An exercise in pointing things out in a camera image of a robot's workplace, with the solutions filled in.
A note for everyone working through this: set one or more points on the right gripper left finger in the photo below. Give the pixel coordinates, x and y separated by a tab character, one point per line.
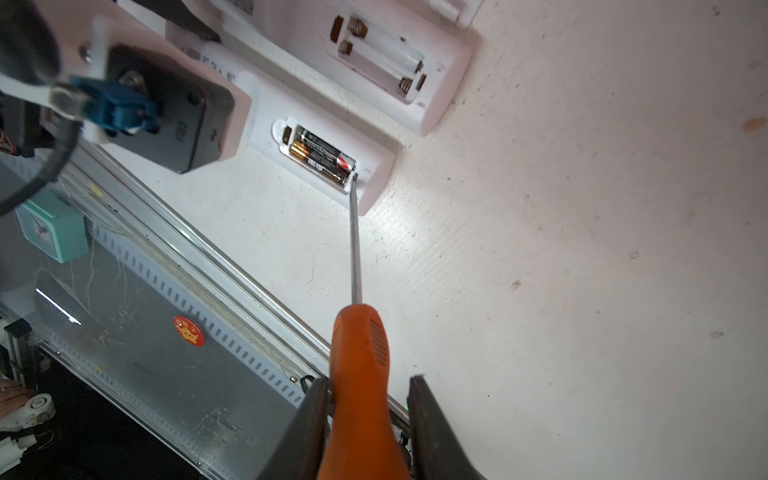
300	452

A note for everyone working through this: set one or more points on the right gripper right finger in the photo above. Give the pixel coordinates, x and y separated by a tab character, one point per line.
437	452

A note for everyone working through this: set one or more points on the orange handled screwdriver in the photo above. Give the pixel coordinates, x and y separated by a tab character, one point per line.
362	443

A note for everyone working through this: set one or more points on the white remote with batteries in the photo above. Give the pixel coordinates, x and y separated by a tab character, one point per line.
397	61

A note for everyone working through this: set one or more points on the battery pair in remote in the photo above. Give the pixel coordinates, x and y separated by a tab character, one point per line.
318	154

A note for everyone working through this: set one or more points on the red round button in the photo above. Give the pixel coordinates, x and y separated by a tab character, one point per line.
189	331

